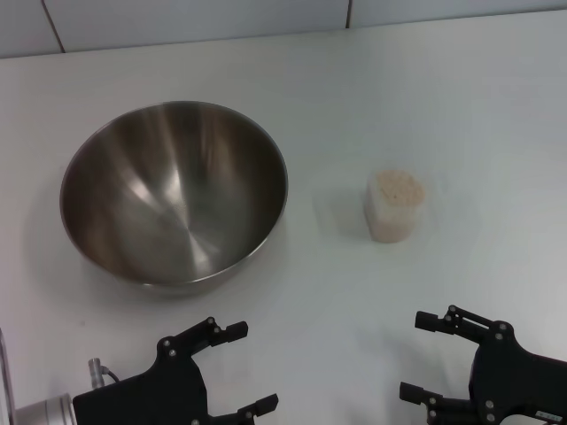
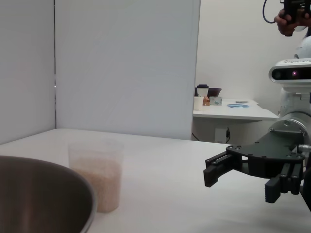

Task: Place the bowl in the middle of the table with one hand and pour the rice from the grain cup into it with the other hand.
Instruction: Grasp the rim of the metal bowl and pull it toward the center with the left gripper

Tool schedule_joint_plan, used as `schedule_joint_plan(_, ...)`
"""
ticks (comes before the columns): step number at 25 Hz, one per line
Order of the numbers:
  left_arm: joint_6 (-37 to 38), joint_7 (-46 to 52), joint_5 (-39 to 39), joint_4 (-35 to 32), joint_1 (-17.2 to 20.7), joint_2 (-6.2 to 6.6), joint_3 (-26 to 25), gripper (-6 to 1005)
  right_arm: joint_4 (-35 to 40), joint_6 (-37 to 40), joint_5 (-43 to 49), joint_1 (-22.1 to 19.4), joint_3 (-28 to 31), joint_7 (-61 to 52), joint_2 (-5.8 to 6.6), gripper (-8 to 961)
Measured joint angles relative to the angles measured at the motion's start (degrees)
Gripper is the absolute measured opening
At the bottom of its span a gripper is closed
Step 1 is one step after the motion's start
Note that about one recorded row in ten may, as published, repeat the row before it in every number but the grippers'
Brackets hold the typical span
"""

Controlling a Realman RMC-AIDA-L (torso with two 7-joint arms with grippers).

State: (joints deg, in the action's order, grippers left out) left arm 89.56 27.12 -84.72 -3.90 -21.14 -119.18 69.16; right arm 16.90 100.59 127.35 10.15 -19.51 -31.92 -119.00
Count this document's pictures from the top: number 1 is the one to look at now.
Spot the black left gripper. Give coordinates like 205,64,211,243
72,316,279,425

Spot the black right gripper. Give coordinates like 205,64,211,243
399,304,567,425

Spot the transparent plastic cup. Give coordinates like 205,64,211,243
363,166,447,244

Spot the clear plastic cup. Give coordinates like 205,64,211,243
365,170,427,243

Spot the stainless steel mixing bowl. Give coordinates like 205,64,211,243
59,100,290,298

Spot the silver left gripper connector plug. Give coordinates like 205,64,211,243
87,358,106,391

